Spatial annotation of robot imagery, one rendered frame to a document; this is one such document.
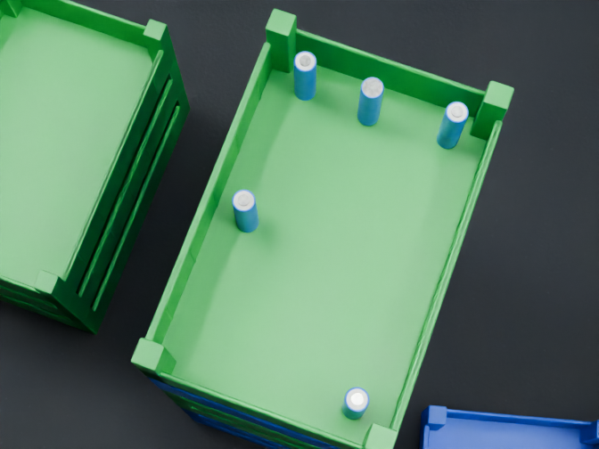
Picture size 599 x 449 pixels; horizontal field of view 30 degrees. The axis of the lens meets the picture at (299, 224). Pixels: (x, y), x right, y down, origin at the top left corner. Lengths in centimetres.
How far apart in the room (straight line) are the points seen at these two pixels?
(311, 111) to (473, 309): 46
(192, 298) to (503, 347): 52
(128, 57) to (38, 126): 12
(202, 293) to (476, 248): 51
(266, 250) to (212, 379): 11
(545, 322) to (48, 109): 61
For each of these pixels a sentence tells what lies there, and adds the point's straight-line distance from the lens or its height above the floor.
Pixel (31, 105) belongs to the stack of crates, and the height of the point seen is 16.
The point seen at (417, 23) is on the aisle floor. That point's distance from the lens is 143.
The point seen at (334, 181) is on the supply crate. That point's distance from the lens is 93.
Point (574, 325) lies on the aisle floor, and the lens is 135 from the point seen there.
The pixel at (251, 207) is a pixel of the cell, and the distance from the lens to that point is 86.
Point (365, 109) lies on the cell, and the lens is 91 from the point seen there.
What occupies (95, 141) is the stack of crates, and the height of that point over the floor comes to 16.
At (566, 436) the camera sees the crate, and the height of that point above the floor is 0.
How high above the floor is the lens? 129
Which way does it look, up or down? 75 degrees down
